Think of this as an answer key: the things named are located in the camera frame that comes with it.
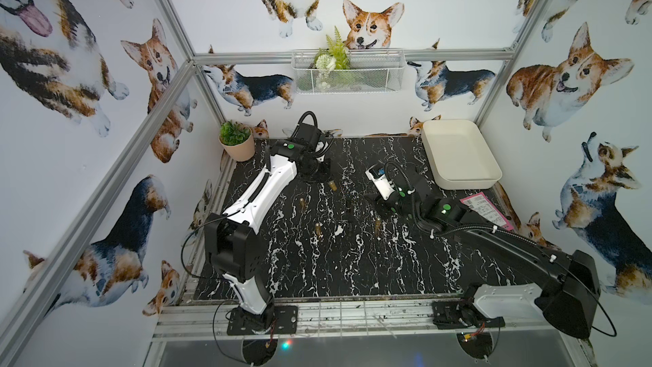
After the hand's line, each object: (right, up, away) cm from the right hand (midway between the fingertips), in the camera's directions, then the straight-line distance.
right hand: (368, 191), depth 75 cm
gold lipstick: (-23, -8, +23) cm, 34 cm away
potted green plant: (-50, +17, +29) cm, 60 cm away
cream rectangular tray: (+42, +11, +34) cm, 55 cm away
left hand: (-9, +5, +8) cm, 13 cm away
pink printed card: (+46, -8, +23) cm, 52 cm away
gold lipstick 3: (+5, -15, +17) cm, 23 cm away
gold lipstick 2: (-16, -15, +15) cm, 27 cm away
